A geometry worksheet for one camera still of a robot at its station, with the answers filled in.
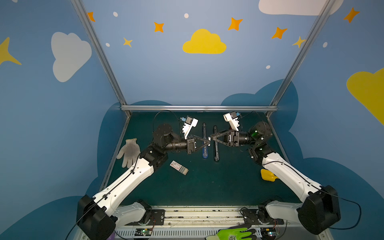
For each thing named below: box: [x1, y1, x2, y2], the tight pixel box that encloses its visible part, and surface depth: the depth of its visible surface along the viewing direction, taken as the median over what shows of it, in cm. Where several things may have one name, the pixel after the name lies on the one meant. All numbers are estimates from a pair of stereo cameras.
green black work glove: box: [205, 224, 257, 240], surface depth 70 cm
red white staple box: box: [169, 160, 189, 176], surface depth 93 cm
